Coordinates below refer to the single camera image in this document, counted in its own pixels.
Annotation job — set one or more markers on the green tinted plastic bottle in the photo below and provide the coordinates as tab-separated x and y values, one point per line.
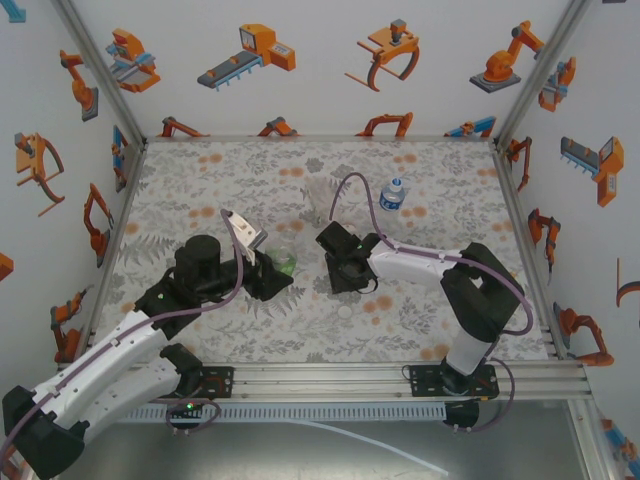
282	257

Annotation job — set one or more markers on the clear plastic cup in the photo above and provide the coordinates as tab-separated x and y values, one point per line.
317	197

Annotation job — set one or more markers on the aluminium mounting rail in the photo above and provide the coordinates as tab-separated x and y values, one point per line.
320	382

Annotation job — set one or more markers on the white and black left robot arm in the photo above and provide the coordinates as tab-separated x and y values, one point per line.
100	360

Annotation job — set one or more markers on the floral table cover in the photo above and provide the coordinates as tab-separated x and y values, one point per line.
250	170

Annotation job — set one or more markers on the blue label plastic bottle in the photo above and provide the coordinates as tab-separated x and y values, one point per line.
391	200

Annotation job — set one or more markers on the aluminium frame post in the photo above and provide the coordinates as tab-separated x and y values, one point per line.
105	75
540	70

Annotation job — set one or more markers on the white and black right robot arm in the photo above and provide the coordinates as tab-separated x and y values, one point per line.
415	262

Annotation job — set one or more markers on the black control box green light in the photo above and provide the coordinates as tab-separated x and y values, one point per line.
187	407

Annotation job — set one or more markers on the aluminium frame bar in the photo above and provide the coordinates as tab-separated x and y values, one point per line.
121	220
320	138
522	225

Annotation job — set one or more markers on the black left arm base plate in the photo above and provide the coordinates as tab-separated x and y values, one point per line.
225	382

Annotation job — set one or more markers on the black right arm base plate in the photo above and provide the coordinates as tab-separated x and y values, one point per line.
417	382

